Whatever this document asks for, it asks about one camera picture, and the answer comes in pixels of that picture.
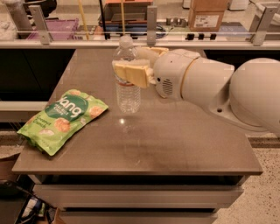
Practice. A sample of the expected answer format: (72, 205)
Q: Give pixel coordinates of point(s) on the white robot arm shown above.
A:
(247, 96)

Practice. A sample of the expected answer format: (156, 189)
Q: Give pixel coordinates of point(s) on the clear plastic water bottle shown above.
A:
(127, 94)

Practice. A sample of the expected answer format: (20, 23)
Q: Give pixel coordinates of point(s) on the cardboard box with label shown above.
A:
(206, 15)

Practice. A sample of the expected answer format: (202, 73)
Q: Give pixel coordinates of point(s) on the metal railing post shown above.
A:
(40, 23)
(151, 24)
(265, 26)

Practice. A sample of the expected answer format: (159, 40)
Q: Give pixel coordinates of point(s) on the green rice chip bag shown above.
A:
(50, 128)

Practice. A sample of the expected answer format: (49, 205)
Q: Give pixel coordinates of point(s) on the black pole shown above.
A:
(103, 22)

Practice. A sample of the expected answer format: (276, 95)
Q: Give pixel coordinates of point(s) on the metal railing post left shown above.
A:
(40, 23)

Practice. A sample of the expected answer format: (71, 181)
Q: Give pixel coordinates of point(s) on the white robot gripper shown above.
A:
(169, 72)

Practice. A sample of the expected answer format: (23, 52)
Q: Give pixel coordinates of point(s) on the yellow pole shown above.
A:
(83, 18)

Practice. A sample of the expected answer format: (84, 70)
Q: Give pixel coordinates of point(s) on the upper cabinet drawer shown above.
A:
(139, 196)

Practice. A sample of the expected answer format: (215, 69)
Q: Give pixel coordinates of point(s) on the metal railing post centre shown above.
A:
(151, 24)

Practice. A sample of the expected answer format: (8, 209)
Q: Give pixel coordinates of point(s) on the cabinet drawer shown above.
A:
(137, 218)
(139, 196)

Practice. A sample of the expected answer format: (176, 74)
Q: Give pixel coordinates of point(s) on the metal railing post right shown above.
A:
(265, 26)

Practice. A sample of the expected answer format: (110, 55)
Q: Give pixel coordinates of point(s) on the purple plastic crate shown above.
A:
(57, 29)

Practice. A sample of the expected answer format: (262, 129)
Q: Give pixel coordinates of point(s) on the lower cabinet drawer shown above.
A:
(137, 218)

